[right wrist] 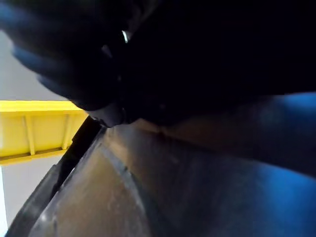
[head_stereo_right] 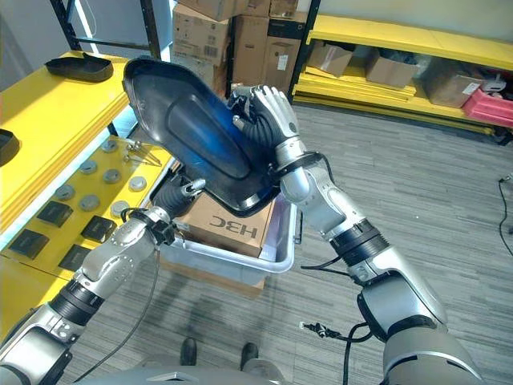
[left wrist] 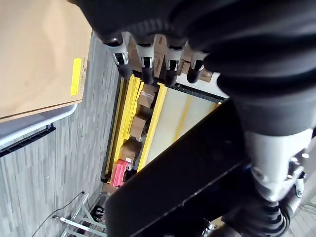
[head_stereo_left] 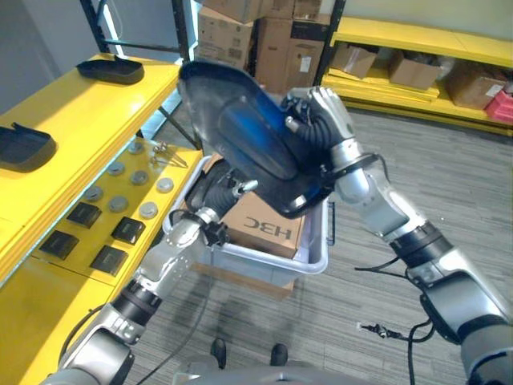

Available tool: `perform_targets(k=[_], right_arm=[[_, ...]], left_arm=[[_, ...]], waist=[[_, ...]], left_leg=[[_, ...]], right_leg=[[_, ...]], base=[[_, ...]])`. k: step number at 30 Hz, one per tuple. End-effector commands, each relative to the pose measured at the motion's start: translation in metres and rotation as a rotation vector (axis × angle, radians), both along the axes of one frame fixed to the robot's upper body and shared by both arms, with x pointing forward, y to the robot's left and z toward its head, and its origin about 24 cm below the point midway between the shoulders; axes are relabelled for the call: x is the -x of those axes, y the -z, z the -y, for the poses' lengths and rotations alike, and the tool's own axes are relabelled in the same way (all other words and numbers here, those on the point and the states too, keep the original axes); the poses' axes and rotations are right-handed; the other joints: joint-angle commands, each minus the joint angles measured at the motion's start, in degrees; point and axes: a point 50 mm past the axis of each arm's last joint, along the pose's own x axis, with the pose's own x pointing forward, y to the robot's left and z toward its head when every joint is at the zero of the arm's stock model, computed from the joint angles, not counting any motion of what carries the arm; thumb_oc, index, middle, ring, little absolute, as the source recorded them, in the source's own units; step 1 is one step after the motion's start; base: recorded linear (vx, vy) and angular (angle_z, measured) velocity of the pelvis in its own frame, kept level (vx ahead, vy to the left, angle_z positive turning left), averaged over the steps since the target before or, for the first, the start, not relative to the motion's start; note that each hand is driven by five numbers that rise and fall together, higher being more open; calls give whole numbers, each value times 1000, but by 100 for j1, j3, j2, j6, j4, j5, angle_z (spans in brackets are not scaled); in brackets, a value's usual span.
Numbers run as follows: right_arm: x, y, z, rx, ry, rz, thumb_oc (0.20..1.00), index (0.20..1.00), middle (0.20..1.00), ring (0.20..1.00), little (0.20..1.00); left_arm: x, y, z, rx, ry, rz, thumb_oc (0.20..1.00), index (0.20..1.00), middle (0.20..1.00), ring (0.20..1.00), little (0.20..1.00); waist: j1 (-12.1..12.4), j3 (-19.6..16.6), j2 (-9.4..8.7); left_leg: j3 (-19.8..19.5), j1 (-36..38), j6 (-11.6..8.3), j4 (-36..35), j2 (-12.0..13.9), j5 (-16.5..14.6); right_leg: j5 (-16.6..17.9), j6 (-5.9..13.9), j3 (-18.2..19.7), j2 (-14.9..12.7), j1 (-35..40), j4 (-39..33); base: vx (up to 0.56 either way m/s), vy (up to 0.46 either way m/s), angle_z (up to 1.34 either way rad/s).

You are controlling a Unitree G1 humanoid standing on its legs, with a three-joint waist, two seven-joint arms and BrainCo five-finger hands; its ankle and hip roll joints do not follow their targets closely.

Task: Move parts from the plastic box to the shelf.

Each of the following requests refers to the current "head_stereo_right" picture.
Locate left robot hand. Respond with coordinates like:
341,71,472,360
154,178,208,220

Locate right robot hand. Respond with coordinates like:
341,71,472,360
228,84,308,167

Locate large black sole-shaped part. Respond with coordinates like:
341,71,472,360
122,58,281,220

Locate cardboard box with white label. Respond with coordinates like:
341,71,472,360
265,35,302,94

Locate H3C cardboard box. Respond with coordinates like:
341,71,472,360
173,192,277,258

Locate tall plain cardboard box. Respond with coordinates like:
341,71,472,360
231,14,270,87

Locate small black square box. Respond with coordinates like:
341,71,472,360
8,229,50,260
36,201,75,229
80,215,118,243
58,244,91,270

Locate grey plastic box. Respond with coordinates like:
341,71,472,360
147,155,301,276

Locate dark cardboard box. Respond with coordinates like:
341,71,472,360
267,10,309,40

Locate flat cardboard under box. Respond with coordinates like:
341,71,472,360
159,259,266,300

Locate small cardboard box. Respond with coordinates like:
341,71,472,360
269,0,300,17

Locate cardboard box with barcode label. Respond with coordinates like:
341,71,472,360
172,3,232,67

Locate long yellow shelf unit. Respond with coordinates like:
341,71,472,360
291,14,513,146

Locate small metal bolts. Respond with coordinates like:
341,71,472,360
123,139,163,167

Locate silver robot body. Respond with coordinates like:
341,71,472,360
70,358,290,385

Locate red plastic bin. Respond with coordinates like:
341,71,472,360
460,87,513,129

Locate white round device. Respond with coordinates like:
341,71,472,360
480,74,507,95

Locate thin left arm cable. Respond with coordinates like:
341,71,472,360
74,240,162,383

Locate black metal rack frame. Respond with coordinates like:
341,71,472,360
51,0,174,62

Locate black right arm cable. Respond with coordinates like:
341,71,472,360
300,255,386,385

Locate black floor cable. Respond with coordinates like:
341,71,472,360
496,172,513,257

